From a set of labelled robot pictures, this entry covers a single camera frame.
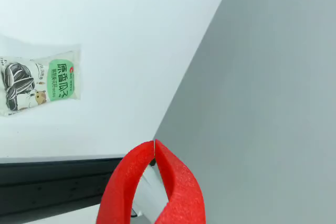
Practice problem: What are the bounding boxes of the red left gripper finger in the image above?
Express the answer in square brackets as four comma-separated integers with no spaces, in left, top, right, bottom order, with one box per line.
[96,141,155,224]

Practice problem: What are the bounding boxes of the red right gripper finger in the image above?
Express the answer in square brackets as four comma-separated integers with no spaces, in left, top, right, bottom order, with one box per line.
[154,138,206,224]

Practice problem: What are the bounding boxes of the green sunflower seed snack packet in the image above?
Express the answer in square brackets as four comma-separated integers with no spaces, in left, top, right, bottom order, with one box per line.
[0,50,81,117]

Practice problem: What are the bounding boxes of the white table leg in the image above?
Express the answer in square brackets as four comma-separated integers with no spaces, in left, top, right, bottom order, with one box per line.
[130,164,169,221]

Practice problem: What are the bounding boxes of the black table frame rail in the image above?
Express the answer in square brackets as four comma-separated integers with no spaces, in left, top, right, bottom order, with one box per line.
[0,157,124,217]

